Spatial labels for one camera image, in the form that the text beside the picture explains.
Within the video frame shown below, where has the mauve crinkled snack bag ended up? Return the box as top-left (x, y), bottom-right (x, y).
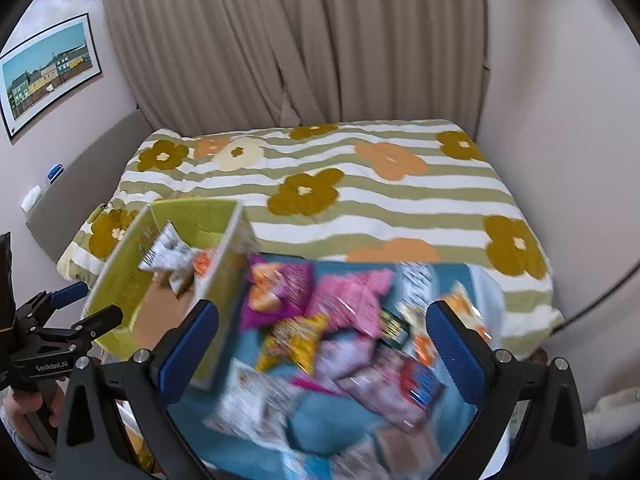
top-left (335, 346), bottom-right (445, 432)

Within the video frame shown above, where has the orange white snack bag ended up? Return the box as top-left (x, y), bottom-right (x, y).
top-left (442, 281), bottom-right (491, 342)

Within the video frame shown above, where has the white black snack bag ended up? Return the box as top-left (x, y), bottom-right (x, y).
top-left (203, 358), bottom-right (305, 451)

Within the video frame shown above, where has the white grey snack bag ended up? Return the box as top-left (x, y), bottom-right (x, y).
top-left (138, 222), bottom-right (217, 297)

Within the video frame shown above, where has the clear pink sausage packet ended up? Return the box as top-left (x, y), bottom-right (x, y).
top-left (375, 424), bottom-right (444, 479)

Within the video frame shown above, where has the small dark green packet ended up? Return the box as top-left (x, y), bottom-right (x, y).
top-left (380, 309), bottom-right (410, 350)

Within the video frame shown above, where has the gold pillow snack bag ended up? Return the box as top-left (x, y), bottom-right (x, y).
top-left (255, 313), bottom-right (330, 375)

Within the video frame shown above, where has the purple potato chips bag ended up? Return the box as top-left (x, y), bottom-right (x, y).
top-left (240, 254), bottom-right (314, 330)

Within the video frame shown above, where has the white pink snack bag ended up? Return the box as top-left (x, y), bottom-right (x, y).
top-left (290, 336), bottom-right (375, 396)

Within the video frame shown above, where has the pink striped snack bag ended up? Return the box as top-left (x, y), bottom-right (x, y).
top-left (305, 269), bottom-right (395, 339)

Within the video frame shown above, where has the person left hand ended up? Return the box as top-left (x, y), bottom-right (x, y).
top-left (3, 384), bottom-right (64, 454)

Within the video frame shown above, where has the green cardboard box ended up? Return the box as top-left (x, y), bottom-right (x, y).
top-left (84, 197), bottom-right (258, 390)

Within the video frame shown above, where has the black floor lamp stand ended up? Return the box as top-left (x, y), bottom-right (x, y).
top-left (551, 261), bottom-right (640, 335)

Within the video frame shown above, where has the grey bed headboard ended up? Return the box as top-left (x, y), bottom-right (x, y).
top-left (26, 110), bottom-right (153, 261)

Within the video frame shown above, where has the blue patterned tablecloth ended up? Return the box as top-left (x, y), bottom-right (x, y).
top-left (169, 263), bottom-right (504, 479)

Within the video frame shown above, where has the floral striped bed quilt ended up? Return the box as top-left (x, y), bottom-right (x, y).
top-left (56, 119), bottom-right (562, 356)

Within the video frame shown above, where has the framed houses picture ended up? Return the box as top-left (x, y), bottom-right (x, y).
top-left (1, 13), bottom-right (102, 139)

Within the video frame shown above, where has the beige curtain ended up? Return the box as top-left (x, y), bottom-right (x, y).
top-left (103, 0), bottom-right (488, 136)

